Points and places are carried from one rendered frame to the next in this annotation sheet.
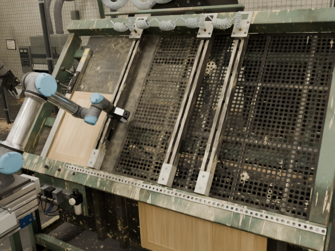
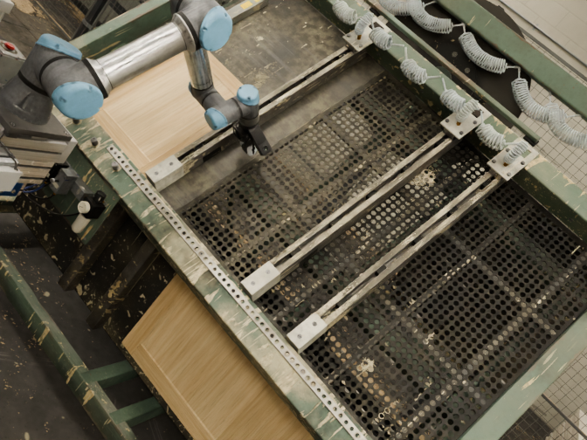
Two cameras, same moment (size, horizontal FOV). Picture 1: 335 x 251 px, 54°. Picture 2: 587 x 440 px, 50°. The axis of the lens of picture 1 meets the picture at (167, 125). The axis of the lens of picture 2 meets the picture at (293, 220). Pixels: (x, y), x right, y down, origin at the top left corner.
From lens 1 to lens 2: 0.46 m
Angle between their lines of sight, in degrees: 10
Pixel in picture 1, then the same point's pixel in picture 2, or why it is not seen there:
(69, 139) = (139, 108)
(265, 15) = (551, 174)
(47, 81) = (221, 28)
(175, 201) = (248, 326)
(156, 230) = (166, 339)
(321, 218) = not seen: outside the picture
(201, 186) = (301, 335)
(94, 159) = (165, 172)
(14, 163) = (85, 106)
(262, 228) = not seen: outside the picture
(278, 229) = not seen: outside the picture
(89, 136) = (177, 130)
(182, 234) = (203, 372)
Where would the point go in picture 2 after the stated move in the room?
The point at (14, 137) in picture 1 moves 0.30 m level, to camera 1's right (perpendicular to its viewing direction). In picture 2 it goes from (114, 68) to (205, 137)
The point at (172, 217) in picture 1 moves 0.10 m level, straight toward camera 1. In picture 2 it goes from (208, 338) to (203, 353)
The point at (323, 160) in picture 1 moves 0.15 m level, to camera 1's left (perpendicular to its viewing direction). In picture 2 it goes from (486, 422) to (451, 396)
